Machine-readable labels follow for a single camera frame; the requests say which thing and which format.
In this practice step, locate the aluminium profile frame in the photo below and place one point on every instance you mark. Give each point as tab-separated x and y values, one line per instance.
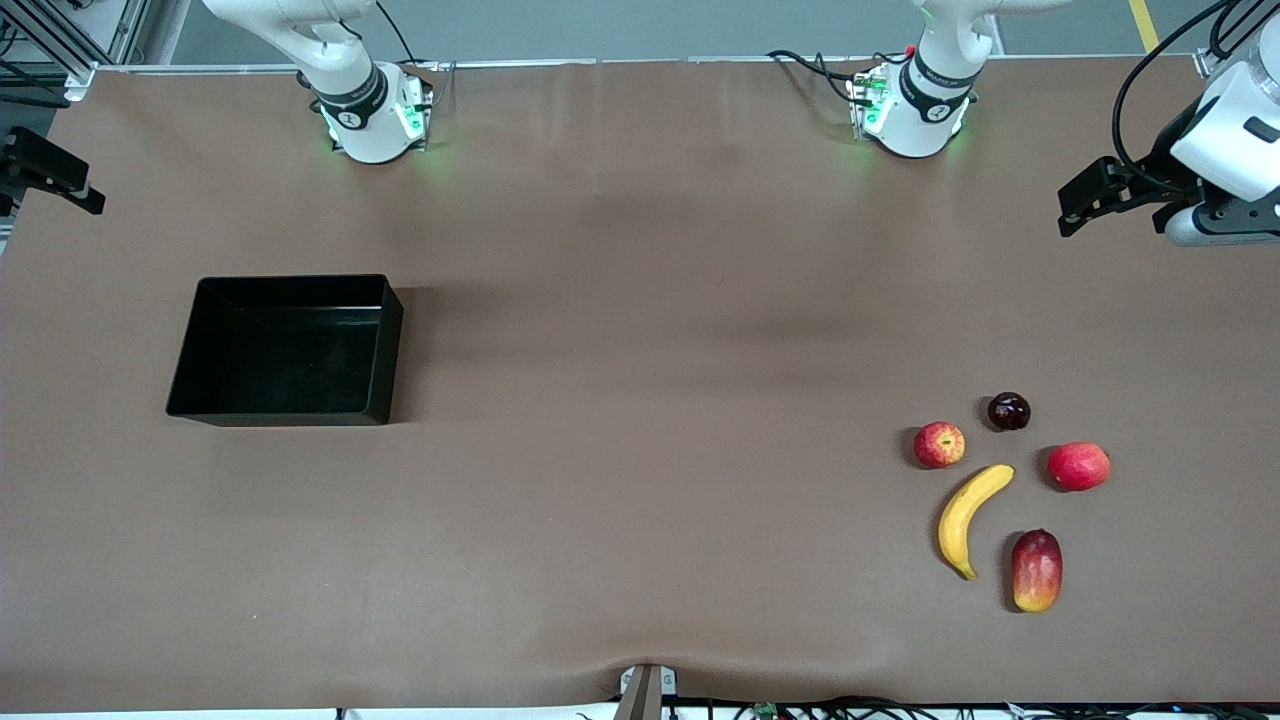
125	30

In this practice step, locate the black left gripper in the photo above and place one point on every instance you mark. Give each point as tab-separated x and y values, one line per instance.
1163	157

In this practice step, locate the red apple right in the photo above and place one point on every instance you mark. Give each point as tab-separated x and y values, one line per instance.
1079	467

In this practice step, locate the large table cover mat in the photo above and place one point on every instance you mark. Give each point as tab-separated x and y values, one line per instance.
640	400

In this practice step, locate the black plastic box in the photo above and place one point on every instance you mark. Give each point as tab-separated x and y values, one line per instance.
290	350

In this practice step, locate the dark purple mangosteen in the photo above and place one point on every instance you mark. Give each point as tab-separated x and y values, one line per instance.
1009	411

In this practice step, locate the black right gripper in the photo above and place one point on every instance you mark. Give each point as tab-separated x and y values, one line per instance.
22	160

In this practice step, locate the yellow banana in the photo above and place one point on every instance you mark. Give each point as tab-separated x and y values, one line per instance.
962	525

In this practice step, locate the metal table edge bracket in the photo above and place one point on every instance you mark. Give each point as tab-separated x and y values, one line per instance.
645	692

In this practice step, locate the red yellow striped apple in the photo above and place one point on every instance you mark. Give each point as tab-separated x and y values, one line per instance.
939	445

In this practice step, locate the small green circuit board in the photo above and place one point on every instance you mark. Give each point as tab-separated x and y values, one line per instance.
766	711

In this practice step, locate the red yellow mango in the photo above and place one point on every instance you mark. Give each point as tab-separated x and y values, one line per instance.
1037	572

